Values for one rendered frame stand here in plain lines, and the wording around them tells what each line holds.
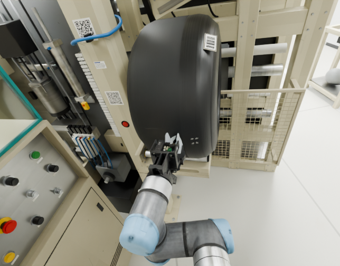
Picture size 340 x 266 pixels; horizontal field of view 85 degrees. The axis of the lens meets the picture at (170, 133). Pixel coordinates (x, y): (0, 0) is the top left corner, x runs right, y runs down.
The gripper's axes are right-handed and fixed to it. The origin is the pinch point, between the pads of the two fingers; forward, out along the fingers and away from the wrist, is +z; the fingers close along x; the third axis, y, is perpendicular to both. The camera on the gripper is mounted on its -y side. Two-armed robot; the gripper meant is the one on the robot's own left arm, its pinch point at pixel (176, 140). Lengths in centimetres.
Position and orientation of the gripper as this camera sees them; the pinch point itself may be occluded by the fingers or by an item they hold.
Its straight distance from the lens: 63.4
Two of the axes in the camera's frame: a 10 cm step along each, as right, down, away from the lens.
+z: 2.4, -6.0, 7.6
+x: -9.6, -0.4, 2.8
